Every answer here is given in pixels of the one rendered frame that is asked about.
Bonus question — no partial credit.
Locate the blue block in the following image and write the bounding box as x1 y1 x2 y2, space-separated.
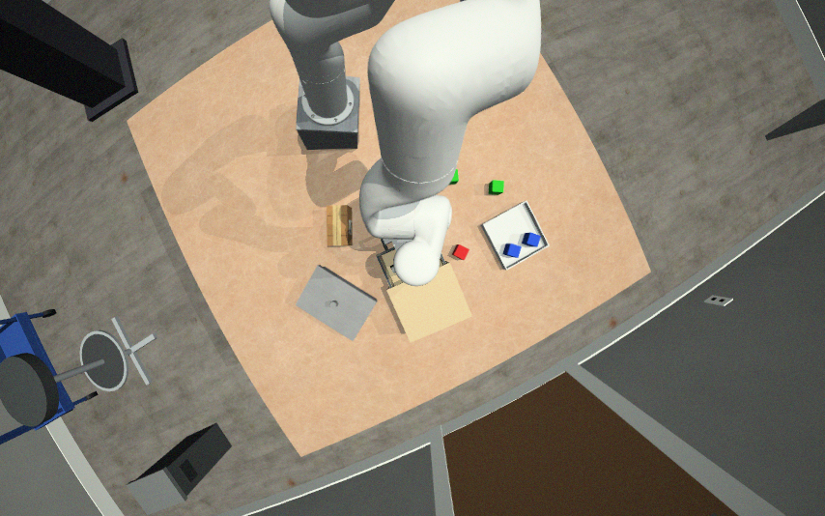
503 244 521 258
522 232 541 247

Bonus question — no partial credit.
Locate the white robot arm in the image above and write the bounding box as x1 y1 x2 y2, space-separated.
270 0 541 286

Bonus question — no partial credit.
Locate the red block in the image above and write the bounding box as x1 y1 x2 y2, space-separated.
452 244 469 260

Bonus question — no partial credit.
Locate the brown cardboard box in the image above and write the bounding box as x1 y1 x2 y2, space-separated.
327 205 353 245

